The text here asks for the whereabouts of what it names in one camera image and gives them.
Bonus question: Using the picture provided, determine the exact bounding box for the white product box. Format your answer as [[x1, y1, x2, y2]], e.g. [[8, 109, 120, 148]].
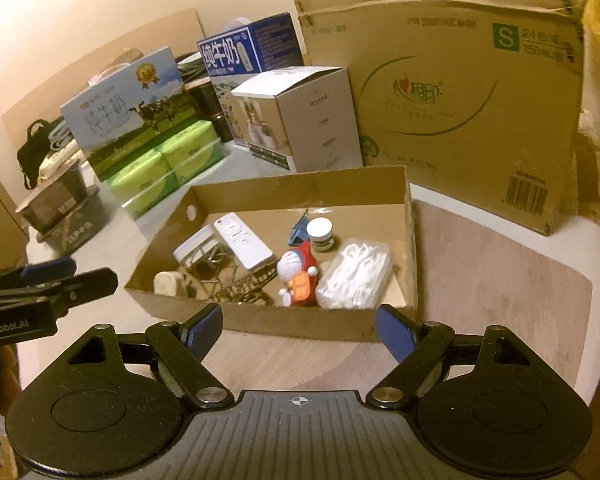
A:
[[230, 66, 365, 173]]

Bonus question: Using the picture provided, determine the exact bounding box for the dark container stack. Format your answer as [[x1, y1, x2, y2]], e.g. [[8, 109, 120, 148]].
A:
[[175, 52, 233, 143]]

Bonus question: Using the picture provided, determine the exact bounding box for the small green-lid jar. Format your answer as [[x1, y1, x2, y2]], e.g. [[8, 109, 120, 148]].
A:
[[306, 218, 337, 253]]

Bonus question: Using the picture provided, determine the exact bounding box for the large printed cardboard box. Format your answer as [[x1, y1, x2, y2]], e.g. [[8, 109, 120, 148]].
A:
[[300, 0, 586, 236]]

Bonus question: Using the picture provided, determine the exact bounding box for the white lidded container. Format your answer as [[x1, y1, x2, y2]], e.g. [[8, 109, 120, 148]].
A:
[[172, 225, 221, 267]]

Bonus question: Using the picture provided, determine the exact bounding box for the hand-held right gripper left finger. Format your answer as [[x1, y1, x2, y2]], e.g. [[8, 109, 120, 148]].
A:
[[67, 304, 228, 406]]

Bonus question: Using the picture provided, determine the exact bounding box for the green tissue pack bundle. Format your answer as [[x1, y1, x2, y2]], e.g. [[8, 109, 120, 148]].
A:
[[107, 120, 226, 220]]

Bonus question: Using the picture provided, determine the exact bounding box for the cream rounded plastic block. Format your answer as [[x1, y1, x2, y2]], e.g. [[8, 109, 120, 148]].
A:
[[153, 271, 188, 298]]

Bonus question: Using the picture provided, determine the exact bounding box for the grey folded cloth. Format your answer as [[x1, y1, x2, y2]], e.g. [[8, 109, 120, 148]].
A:
[[45, 120, 81, 153]]

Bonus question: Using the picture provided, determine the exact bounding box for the black bag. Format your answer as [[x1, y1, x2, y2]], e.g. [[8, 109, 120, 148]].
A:
[[16, 119, 63, 191]]

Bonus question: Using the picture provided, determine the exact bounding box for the green pasture milk carton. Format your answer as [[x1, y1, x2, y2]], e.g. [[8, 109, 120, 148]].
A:
[[60, 47, 198, 173]]

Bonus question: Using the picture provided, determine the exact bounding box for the blue milk carton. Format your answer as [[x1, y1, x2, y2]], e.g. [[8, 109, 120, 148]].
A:
[[196, 12, 306, 111]]

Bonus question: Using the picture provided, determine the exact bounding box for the blue cat figurine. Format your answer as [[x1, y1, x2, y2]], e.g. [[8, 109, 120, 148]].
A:
[[276, 241, 322, 308]]

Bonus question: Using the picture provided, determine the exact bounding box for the cream white bundle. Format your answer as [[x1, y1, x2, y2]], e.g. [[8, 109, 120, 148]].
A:
[[37, 147, 83, 181]]

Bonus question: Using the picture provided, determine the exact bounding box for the shallow cardboard box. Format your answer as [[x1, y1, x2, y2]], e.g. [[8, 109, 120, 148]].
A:
[[124, 165, 420, 343]]

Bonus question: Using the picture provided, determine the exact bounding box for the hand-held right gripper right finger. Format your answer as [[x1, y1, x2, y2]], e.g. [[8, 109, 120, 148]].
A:
[[367, 305, 537, 406]]

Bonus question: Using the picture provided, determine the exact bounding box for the clear floss pick box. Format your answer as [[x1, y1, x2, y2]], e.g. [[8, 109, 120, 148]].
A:
[[315, 239, 395, 311]]

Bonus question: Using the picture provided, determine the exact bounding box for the brown cardboard sheet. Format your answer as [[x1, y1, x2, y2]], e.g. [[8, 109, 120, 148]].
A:
[[0, 7, 206, 126]]

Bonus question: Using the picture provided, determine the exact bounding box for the brown wood-grain table mat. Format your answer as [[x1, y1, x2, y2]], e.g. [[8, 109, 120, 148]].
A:
[[220, 200, 593, 401]]

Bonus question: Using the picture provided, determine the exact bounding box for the white power strip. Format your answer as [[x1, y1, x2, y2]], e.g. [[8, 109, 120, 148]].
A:
[[212, 212, 273, 270]]

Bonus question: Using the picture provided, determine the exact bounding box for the blue binder clip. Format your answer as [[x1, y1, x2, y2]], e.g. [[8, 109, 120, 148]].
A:
[[289, 210, 311, 247]]

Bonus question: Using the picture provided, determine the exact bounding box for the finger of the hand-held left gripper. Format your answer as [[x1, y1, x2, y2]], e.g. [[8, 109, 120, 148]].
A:
[[0, 256, 78, 293], [35, 267, 120, 311]]

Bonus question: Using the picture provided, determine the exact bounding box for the metal wire rack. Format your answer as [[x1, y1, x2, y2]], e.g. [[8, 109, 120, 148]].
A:
[[185, 250, 276, 306]]

